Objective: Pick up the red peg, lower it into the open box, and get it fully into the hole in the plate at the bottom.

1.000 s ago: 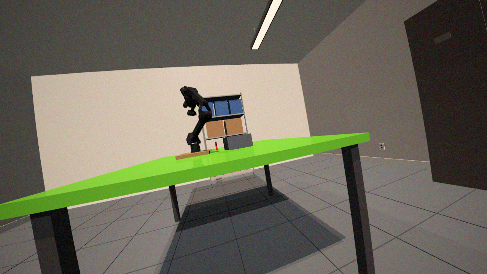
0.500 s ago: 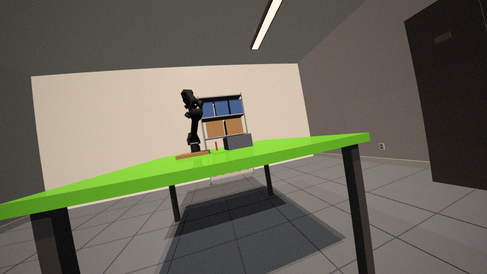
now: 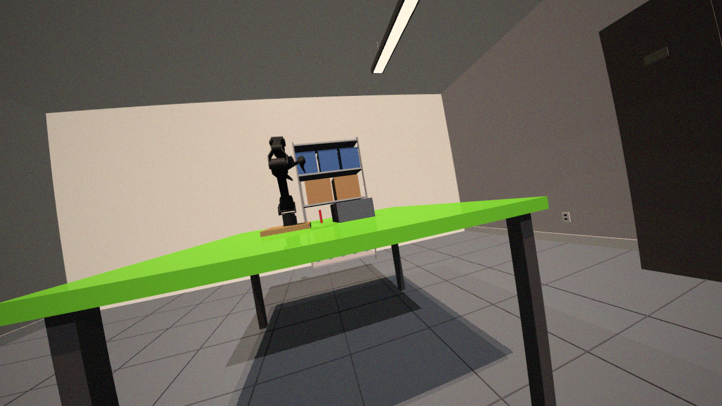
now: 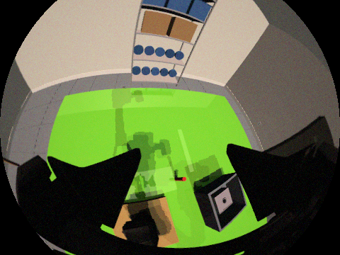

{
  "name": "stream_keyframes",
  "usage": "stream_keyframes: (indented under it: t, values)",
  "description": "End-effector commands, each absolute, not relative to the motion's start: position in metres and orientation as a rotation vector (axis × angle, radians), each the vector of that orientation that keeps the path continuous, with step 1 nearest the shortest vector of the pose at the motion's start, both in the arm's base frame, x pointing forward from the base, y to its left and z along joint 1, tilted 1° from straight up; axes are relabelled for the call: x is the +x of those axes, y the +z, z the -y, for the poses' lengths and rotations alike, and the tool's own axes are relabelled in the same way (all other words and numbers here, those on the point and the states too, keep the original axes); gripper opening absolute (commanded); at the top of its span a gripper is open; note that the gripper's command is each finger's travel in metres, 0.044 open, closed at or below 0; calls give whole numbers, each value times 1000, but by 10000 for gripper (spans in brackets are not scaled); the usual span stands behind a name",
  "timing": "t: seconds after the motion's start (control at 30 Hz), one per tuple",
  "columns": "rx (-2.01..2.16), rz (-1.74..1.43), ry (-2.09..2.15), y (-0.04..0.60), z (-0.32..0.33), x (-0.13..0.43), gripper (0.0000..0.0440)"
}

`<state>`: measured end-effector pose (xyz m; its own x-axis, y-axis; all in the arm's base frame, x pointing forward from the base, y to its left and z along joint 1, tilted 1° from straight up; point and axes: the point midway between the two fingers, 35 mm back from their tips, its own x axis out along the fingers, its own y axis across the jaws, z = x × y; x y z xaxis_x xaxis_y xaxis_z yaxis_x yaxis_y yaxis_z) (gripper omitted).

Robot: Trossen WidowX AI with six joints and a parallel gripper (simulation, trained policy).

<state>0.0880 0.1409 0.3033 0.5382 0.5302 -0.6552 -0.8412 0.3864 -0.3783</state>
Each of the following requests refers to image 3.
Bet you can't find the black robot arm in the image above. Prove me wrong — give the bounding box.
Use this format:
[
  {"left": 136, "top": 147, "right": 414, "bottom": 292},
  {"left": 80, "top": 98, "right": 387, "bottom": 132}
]
[{"left": 268, "top": 136, "right": 297, "bottom": 227}]

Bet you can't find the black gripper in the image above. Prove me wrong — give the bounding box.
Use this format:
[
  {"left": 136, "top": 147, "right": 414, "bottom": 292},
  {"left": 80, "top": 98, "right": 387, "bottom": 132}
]
[{"left": 286, "top": 155, "right": 305, "bottom": 181}]

